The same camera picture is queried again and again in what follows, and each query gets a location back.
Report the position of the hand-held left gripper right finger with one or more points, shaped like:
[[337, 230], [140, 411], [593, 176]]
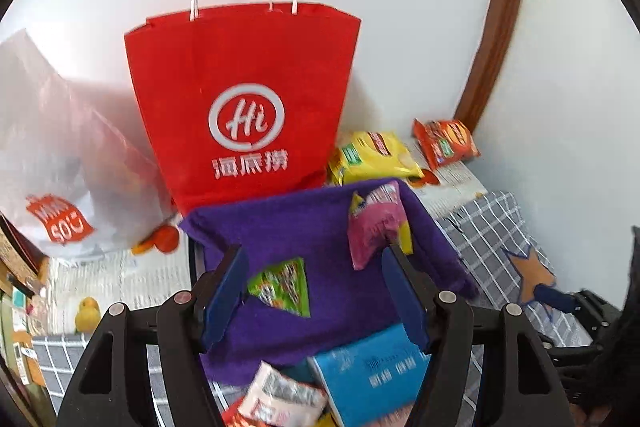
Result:
[[405, 302]]

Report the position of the brown wooden frame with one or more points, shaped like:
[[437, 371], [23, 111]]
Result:
[[505, 32]]

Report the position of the white red snack packet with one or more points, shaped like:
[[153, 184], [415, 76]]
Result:
[[280, 399]]

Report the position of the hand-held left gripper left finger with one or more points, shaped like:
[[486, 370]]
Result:
[[227, 297]]

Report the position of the orange snack packet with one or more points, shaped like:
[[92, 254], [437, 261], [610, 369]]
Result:
[[445, 142]]

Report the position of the yellow snack bag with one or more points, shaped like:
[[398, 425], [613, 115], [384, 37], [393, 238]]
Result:
[[375, 152]]

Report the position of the white fruit-print blanket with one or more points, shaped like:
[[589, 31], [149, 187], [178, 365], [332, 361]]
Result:
[[140, 277]]

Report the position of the purple felt storage box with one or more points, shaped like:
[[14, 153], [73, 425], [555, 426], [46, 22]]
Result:
[[325, 287]]

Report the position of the pink snack packet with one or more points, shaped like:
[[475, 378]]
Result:
[[372, 232]]

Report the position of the red paper bag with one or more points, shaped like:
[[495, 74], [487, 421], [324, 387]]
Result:
[[240, 57]]

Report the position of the yellow slim snack packet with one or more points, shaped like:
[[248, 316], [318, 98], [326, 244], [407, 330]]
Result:
[[406, 239]]

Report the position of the grey checkered blanket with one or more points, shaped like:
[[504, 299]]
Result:
[[490, 227]]

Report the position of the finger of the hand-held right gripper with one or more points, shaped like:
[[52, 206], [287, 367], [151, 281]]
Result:
[[555, 298]]

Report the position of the green snack packet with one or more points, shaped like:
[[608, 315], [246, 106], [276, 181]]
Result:
[[282, 287]]

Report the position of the white plastic shopping bag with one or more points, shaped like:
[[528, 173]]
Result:
[[60, 147]]

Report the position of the blue packet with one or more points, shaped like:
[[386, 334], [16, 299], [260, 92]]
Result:
[[370, 377]]

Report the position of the printed cardboard box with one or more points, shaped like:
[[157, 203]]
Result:
[[25, 332]]

